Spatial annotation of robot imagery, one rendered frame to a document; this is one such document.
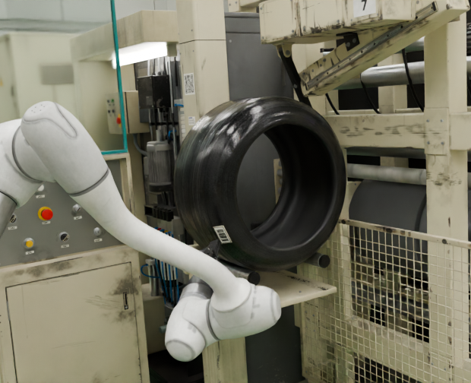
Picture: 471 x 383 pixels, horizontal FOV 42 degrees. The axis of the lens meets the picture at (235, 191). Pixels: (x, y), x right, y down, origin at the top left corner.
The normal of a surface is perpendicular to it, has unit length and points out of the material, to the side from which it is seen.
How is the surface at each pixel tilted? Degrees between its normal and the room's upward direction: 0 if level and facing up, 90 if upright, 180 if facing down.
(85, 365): 91
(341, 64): 90
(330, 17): 90
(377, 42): 90
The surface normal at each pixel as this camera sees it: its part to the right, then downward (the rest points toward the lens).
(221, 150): -0.20, -0.24
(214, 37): 0.53, 0.09
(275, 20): -0.84, 0.13
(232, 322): -0.19, 0.49
